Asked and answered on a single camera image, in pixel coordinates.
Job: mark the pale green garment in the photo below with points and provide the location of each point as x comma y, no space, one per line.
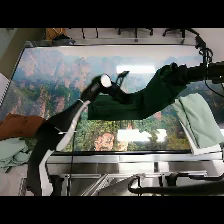
197,120
13,151

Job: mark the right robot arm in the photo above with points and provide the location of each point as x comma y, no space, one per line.
207,71

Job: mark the silver frame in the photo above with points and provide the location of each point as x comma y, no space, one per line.
100,162

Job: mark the brown garment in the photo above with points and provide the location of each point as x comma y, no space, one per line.
20,125

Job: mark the white garment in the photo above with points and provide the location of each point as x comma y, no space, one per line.
207,150

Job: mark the black chair base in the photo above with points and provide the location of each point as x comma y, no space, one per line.
135,31
181,31

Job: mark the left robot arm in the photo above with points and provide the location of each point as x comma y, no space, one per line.
47,136

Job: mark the dark green shirt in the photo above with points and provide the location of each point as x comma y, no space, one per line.
150,100

